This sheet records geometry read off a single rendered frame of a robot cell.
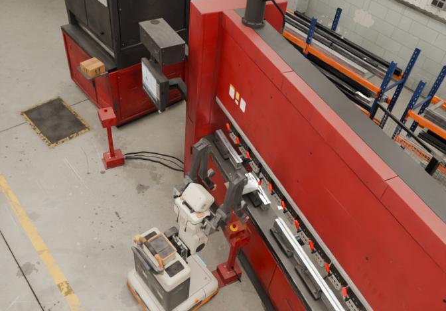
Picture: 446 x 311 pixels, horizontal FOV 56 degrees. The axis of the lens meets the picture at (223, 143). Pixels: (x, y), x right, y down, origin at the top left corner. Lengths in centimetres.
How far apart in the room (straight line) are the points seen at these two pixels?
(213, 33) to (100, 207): 241
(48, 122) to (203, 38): 305
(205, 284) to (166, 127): 253
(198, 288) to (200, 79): 194
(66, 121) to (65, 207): 148
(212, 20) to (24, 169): 307
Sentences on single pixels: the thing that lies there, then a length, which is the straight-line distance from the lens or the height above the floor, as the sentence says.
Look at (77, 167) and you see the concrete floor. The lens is 543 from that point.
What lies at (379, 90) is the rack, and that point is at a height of 139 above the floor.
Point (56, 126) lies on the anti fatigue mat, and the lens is 601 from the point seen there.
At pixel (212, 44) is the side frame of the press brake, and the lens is 378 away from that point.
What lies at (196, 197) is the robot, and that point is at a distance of 327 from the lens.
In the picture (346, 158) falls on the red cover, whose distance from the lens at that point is 260.
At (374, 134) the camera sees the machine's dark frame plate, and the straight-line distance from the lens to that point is 268.
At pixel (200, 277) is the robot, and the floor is 28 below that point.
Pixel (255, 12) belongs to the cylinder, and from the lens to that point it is 342.
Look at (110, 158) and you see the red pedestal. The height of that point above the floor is 13.
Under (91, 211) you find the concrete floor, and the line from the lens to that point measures 497.
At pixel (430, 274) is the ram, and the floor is 205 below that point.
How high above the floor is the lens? 392
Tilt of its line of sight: 44 degrees down
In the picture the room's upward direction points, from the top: 7 degrees clockwise
